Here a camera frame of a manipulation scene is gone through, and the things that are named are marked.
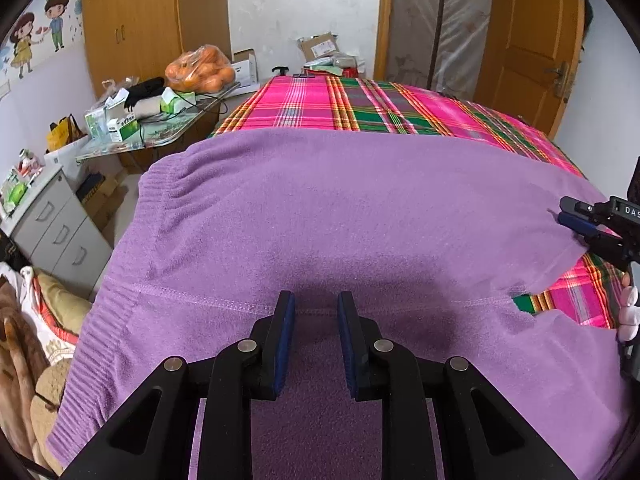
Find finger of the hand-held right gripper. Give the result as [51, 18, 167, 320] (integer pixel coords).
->
[556, 211, 602, 243]
[559, 196, 609, 219]

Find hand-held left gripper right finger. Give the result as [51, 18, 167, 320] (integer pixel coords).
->
[337, 291, 576, 480]

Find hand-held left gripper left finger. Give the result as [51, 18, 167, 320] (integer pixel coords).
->
[62, 290, 297, 480]

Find purple fleece sweater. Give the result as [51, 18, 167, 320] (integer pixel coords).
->
[46, 127, 633, 480]

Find person's right forearm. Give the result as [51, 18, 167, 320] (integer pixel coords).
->
[619, 340, 640, 391]

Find person's right hand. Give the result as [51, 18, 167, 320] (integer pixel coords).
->
[617, 285, 640, 343]

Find wooden door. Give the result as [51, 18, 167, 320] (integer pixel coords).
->
[472, 0, 586, 141]

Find pink green plaid bed sheet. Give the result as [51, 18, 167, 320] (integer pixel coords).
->
[209, 74, 626, 331]

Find floral quilt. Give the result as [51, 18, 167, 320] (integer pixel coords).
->
[20, 266, 96, 361]

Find brown cartons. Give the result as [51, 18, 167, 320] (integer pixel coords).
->
[75, 172, 126, 231]

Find clear plastic zip curtain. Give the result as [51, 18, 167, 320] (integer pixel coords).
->
[392, 0, 496, 98]

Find folding table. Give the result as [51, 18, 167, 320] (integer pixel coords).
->
[77, 82, 261, 168]

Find grey drawer cabinet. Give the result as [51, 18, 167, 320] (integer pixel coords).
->
[0, 162, 113, 301]

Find brown blanket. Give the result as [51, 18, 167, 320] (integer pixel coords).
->
[0, 280, 76, 476]

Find green tissue pack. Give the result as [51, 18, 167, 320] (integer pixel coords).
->
[159, 86, 197, 115]

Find green white box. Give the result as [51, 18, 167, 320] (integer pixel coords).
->
[84, 107, 108, 138]
[107, 115, 141, 142]

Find small white box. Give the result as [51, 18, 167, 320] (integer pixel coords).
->
[232, 49, 260, 86]

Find white carton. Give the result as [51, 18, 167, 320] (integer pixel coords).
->
[44, 135, 96, 186]

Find bag of oranges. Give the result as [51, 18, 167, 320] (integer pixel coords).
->
[165, 45, 236, 93]

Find black cloth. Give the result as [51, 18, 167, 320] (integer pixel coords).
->
[124, 76, 167, 111]

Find open cardboard box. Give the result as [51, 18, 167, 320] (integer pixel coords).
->
[297, 32, 341, 63]

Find yellow bag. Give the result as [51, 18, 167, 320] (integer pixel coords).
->
[46, 114, 87, 153]

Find wooden wardrobe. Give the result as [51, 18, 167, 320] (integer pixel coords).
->
[81, 0, 232, 98]

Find brass door handle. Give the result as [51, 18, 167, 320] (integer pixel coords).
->
[544, 61, 572, 106]

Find wooden door frame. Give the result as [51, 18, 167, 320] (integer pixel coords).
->
[374, 0, 396, 81]

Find cartoon wall sticker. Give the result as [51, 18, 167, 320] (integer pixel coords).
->
[0, 0, 86, 81]

